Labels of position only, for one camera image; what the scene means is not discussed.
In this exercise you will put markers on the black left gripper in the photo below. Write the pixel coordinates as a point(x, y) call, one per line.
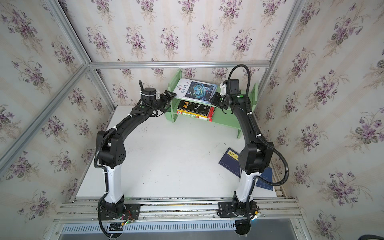
point(163, 100)

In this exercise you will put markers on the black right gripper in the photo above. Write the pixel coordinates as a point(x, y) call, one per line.
point(220, 99)

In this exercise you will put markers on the white science youth magazine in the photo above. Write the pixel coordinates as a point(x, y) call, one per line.
point(195, 91)

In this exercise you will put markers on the black book yellow title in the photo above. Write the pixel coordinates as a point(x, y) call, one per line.
point(195, 108)

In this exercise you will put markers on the yellow cartoon cover book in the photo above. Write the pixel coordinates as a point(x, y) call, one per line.
point(193, 114)

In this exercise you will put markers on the green nature encyclopedia book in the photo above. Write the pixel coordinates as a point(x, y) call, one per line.
point(210, 115)

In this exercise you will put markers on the dark blue book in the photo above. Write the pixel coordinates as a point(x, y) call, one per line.
point(230, 161)
point(268, 176)

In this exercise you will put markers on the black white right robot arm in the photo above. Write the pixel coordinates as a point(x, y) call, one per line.
point(257, 152)

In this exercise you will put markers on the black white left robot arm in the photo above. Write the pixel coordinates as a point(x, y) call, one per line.
point(111, 152)

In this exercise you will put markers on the green metal bookshelf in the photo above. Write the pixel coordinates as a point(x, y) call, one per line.
point(246, 101)

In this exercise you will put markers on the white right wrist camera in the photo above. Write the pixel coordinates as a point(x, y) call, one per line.
point(223, 88)

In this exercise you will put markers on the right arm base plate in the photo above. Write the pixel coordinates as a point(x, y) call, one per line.
point(237, 210)

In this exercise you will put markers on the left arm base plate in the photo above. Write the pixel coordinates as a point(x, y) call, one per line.
point(109, 212)

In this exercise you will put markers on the aluminium mounting rail frame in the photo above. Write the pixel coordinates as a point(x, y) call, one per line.
point(146, 216)

